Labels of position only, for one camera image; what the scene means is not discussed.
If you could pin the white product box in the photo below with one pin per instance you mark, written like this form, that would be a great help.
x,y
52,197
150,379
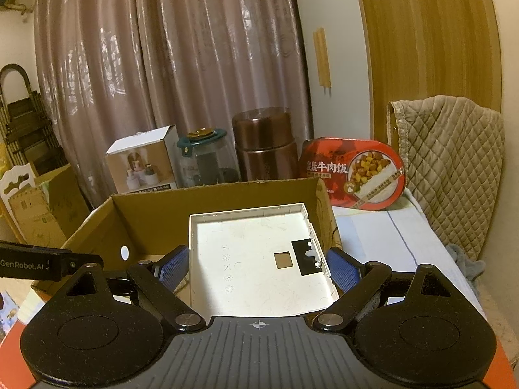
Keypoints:
x,y
138,166

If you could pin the brown metal thermos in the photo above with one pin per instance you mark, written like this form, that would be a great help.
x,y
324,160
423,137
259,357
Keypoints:
x,y
265,146

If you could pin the dark folding ladder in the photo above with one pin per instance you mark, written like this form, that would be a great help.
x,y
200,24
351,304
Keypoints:
x,y
24,129

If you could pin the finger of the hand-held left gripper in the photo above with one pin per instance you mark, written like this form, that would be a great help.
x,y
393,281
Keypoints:
x,y
81,262

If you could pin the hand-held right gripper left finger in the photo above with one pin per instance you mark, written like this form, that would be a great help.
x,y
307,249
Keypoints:
x,y
175,269

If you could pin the white plastic cover panel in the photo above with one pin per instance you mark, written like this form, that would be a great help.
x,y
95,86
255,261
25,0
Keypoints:
x,y
251,283

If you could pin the wooden wall strip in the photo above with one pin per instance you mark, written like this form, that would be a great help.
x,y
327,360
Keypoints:
x,y
326,58
317,56

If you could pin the glass jar with green lid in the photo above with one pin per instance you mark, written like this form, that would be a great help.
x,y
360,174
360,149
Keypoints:
x,y
206,162

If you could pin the checkered bedsheet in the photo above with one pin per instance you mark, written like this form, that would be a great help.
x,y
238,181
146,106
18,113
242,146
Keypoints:
x,y
373,235

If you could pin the red instant rice bowl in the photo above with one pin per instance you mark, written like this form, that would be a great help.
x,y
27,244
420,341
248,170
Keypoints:
x,y
348,174

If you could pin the grey cloth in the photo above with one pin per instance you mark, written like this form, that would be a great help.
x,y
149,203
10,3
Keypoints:
x,y
466,265

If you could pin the white cutout board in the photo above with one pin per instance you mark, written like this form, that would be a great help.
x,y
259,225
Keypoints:
x,y
14,178

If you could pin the mauve patterned curtain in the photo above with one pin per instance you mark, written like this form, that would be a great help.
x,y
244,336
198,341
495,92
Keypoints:
x,y
89,69
227,40

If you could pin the beige quilted chair cover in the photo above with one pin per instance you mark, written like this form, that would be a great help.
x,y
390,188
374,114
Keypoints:
x,y
446,162

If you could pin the wooden door panel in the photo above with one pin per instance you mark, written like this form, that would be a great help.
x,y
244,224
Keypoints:
x,y
425,40

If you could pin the printed cardboard carton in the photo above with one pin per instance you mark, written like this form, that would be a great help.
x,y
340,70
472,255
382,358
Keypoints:
x,y
52,210

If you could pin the brown cardboard box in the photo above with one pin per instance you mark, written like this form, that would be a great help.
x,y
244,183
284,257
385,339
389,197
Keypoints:
x,y
150,219

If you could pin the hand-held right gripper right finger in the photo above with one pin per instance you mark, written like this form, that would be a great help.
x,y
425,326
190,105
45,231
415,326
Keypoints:
x,y
342,269

